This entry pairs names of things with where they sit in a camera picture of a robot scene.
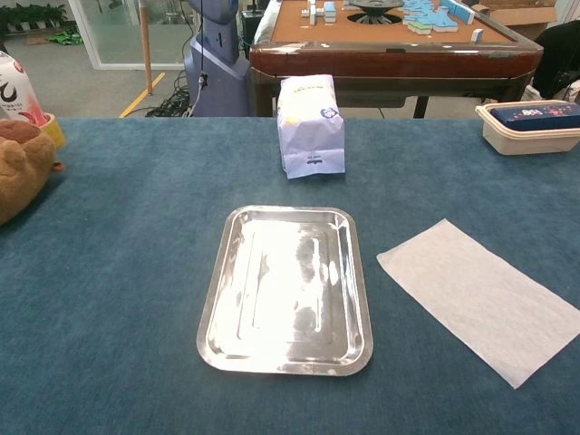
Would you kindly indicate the white paper sheet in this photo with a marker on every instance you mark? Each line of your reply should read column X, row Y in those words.
column 476, row 294

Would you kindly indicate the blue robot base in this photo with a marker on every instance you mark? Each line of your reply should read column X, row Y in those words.
column 217, row 81

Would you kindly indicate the silver metal tray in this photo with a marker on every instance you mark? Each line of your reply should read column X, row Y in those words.
column 281, row 294

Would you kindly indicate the white paper bag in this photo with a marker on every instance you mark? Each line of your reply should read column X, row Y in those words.
column 310, row 136

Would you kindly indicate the brown mahjong table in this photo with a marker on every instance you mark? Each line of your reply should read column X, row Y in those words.
column 385, row 59

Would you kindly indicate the blue table cloth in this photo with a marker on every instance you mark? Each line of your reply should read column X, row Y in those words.
column 113, row 272

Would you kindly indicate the small mahjong tile cluster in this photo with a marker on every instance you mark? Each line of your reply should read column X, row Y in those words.
column 319, row 12

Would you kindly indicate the orange wooden pole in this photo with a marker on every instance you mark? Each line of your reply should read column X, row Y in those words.
column 146, row 54

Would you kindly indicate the black mahjong table dome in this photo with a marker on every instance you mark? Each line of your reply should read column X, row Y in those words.
column 376, row 5

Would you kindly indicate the heaped mahjong tile pile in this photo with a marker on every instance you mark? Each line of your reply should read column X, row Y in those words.
column 428, row 20

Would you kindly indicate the beige plastic container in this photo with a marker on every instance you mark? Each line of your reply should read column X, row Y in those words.
column 521, row 141

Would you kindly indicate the yellow cup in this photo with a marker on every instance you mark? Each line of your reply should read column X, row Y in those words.
column 56, row 133

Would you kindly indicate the blue white mahjong tile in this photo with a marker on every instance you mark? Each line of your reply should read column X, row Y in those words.
column 477, row 35

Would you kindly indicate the dark blue box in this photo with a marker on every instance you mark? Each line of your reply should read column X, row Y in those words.
column 534, row 115

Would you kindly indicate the long mahjong tile row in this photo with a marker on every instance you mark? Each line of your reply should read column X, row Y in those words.
column 460, row 11

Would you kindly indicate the brown plush toy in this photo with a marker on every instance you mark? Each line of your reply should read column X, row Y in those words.
column 22, row 167

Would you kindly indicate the white framed glass partition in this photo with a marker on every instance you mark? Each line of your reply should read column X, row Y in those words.
column 86, row 36

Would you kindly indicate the green floor object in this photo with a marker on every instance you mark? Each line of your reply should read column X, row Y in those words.
column 65, row 37

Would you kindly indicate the white red drink bottle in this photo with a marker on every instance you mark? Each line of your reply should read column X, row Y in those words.
column 13, row 90

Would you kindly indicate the cardboard box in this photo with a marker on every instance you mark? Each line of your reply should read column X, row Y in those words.
column 521, row 16

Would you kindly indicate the black clothing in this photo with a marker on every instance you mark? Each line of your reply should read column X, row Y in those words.
column 557, row 59

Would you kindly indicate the green potted plants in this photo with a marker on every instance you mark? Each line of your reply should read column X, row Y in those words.
column 31, row 16

